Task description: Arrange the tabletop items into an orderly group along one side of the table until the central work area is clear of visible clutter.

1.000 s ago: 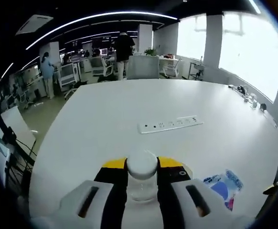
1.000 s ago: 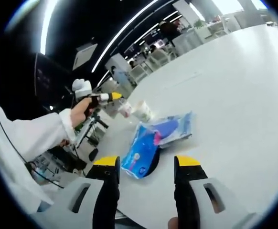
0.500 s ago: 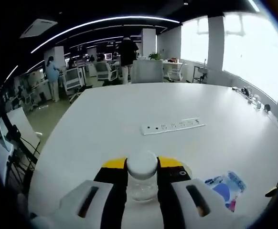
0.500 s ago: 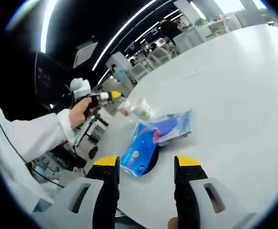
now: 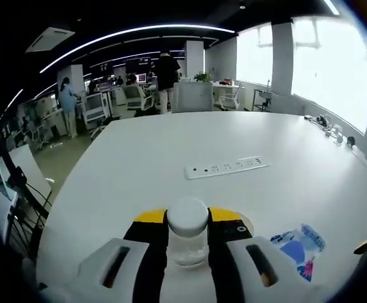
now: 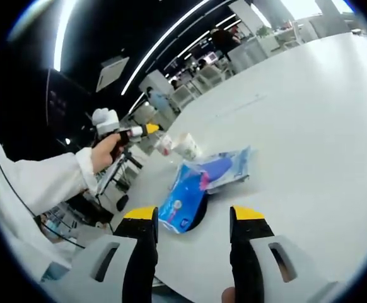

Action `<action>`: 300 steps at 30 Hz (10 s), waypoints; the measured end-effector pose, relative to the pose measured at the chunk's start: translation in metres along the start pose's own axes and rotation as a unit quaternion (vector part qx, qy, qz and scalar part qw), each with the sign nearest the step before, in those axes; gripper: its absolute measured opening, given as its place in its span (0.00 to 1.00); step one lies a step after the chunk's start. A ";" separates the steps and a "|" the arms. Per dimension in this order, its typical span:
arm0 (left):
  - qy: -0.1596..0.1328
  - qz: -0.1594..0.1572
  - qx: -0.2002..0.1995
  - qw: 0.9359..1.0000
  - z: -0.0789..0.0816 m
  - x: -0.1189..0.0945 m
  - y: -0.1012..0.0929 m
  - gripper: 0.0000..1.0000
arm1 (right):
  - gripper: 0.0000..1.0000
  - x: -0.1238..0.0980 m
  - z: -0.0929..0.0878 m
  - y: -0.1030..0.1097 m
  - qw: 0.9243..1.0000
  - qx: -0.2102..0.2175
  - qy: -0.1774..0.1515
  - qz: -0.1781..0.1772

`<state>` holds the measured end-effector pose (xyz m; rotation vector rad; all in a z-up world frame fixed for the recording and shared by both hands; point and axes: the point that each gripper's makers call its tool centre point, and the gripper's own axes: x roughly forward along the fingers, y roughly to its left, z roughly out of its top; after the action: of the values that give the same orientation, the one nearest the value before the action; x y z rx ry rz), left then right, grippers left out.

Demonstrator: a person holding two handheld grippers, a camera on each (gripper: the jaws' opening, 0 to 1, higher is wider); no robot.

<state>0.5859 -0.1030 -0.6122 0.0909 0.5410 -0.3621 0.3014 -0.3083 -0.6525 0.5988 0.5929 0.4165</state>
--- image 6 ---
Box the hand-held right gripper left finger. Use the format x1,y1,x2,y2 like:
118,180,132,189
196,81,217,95
43,205,160,303

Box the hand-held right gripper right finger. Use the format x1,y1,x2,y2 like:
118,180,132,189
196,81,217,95
229,205,342,303

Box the clear plastic water bottle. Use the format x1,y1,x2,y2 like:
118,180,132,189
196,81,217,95
153,132,173,157

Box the floral paper cup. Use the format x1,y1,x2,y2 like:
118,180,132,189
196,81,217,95
172,132,204,159

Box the blue plastic packet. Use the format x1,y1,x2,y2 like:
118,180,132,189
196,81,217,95
158,162,210,235

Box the person's left hand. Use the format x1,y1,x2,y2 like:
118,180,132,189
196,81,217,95
91,132,123,175

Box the black tripod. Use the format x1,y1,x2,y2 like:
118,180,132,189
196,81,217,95
106,150,144,203

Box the ceiling air conditioner panel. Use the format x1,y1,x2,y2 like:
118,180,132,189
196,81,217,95
95,56,131,93

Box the black rounded object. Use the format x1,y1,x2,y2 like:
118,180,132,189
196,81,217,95
116,193,130,212

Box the long ceiling light strip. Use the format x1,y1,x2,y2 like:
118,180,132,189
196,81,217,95
121,0,211,96
53,0,77,72

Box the person's white jacket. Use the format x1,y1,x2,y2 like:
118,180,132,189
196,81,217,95
0,129,77,282

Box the white table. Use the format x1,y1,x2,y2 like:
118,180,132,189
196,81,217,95
107,31,367,303

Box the white low cabinet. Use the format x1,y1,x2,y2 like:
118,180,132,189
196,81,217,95
227,36,268,72

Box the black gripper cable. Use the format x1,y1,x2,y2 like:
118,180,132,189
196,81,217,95
0,128,86,250

